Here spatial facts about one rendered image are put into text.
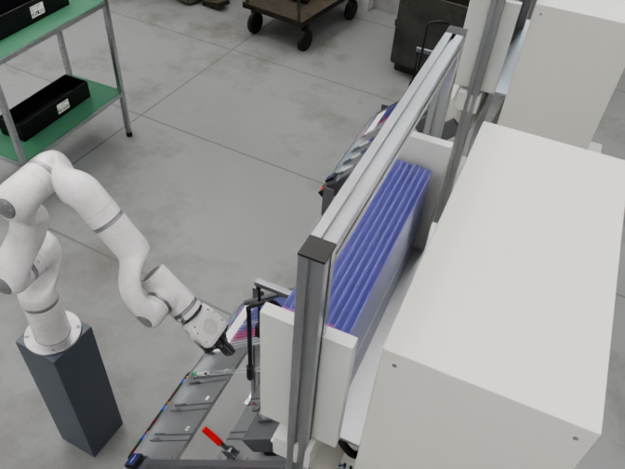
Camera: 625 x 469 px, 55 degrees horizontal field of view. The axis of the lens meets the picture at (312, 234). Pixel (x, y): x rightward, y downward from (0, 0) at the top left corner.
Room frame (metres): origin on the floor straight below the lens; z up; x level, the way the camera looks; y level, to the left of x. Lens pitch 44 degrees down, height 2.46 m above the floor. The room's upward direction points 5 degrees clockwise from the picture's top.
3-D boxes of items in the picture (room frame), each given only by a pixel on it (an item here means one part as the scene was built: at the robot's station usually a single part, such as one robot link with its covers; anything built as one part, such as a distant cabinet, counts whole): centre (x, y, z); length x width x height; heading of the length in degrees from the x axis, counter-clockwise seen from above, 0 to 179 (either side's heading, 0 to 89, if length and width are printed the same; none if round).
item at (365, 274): (0.85, -0.10, 1.52); 0.51 x 0.13 x 0.27; 159
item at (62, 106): (3.06, 1.67, 0.41); 0.57 x 0.17 x 0.11; 159
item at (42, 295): (1.25, 0.87, 1.00); 0.19 x 0.12 x 0.24; 162
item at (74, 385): (1.22, 0.88, 0.35); 0.18 x 0.18 x 0.70; 65
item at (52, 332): (1.22, 0.88, 0.79); 0.19 x 0.19 x 0.18
